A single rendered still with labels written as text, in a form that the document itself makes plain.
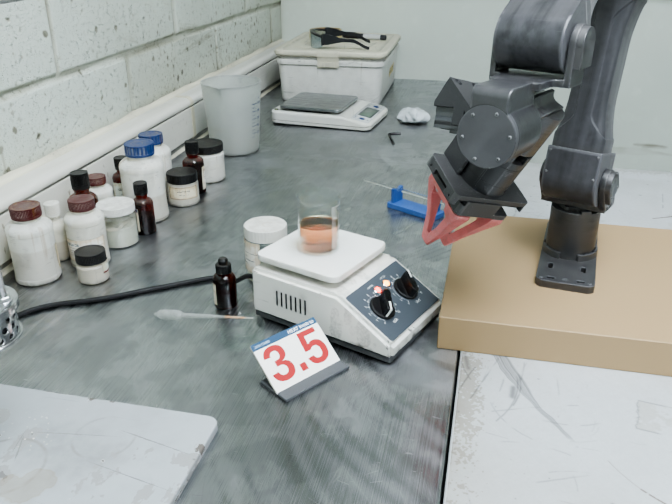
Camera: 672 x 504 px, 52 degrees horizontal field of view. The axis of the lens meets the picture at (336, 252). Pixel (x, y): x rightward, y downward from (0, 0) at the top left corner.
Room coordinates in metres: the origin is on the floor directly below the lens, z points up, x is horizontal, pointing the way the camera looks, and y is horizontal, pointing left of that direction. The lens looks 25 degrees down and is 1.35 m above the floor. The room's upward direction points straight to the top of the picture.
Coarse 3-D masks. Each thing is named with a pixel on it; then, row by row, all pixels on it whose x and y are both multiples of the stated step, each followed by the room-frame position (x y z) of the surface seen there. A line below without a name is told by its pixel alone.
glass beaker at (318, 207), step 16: (304, 192) 0.78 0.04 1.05; (320, 192) 0.79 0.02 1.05; (336, 192) 0.78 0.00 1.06; (304, 208) 0.74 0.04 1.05; (320, 208) 0.74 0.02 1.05; (336, 208) 0.75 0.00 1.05; (304, 224) 0.75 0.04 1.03; (320, 224) 0.74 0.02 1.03; (336, 224) 0.75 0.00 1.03; (304, 240) 0.75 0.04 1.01; (320, 240) 0.74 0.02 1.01; (336, 240) 0.75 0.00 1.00
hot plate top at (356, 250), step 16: (288, 240) 0.79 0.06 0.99; (352, 240) 0.79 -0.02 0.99; (368, 240) 0.79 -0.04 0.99; (272, 256) 0.74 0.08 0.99; (288, 256) 0.74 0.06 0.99; (304, 256) 0.74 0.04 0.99; (320, 256) 0.74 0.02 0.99; (336, 256) 0.74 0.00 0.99; (352, 256) 0.74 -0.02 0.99; (368, 256) 0.75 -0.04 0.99; (304, 272) 0.71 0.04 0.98; (320, 272) 0.70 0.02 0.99; (336, 272) 0.70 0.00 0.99; (352, 272) 0.71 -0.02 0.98
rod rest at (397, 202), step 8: (392, 192) 1.12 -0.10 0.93; (400, 192) 1.13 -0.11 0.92; (392, 200) 1.12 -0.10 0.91; (400, 200) 1.13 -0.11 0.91; (408, 200) 1.13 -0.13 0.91; (392, 208) 1.11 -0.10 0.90; (400, 208) 1.10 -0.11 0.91; (408, 208) 1.09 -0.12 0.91; (416, 208) 1.09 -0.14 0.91; (424, 208) 1.09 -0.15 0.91; (416, 216) 1.08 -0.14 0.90; (424, 216) 1.07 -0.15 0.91; (440, 216) 1.07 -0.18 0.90
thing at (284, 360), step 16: (288, 336) 0.65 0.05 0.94; (304, 336) 0.66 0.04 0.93; (320, 336) 0.66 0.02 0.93; (256, 352) 0.62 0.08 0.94; (272, 352) 0.62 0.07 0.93; (288, 352) 0.63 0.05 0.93; (304, 352) 0.64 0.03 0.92; (320, 352) 0.65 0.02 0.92; (272, 368) 0.61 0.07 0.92; (288, 368) 0.62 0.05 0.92; (304, 368) 0.62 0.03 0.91
